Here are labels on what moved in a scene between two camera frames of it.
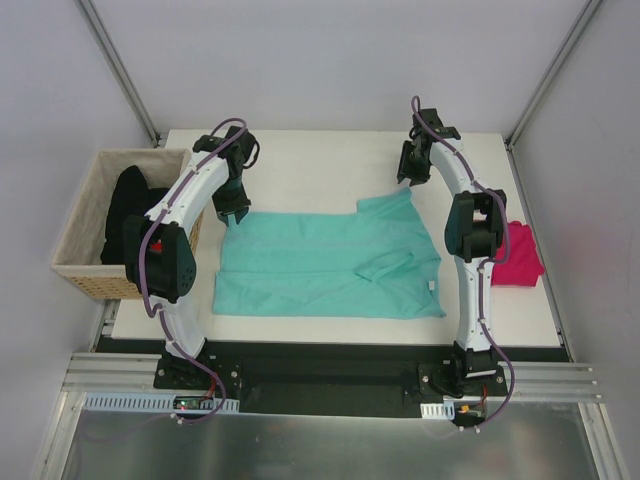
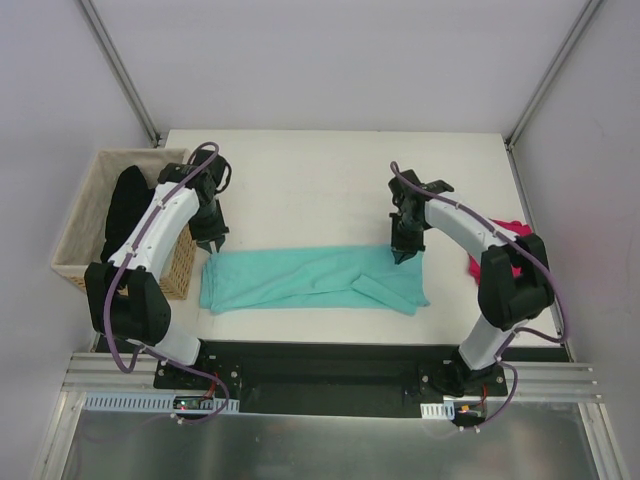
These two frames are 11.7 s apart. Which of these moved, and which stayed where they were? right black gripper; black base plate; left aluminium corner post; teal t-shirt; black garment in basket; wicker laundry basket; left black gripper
Moved: left black gripper; right black gripper; teal t-shirt
Stayed: black garment in basket; black base plate; wicker laundry basket; left aluminium corner post
